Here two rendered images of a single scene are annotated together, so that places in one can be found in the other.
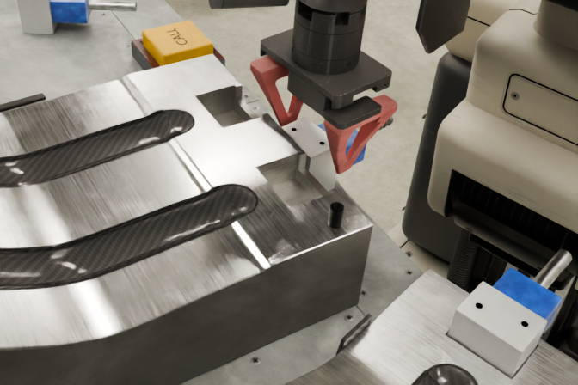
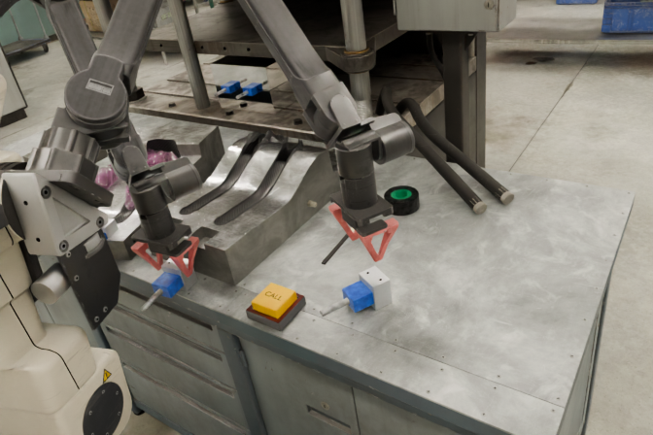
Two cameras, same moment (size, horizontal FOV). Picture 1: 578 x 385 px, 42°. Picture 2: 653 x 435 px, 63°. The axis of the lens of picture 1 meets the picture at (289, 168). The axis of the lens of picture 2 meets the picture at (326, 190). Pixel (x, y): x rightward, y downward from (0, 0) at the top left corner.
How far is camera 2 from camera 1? 1.52 m
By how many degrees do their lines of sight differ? 109
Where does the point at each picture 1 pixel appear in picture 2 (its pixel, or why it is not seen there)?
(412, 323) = (128, 226)
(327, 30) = not seen: hidden behind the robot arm
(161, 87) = (235, 228)
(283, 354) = not seen: hidden behind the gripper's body
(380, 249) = (145, 273)
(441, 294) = (119, 236)
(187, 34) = (268, 299)
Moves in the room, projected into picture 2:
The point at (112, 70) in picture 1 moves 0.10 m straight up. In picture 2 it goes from (307, 290) to (298, 249)
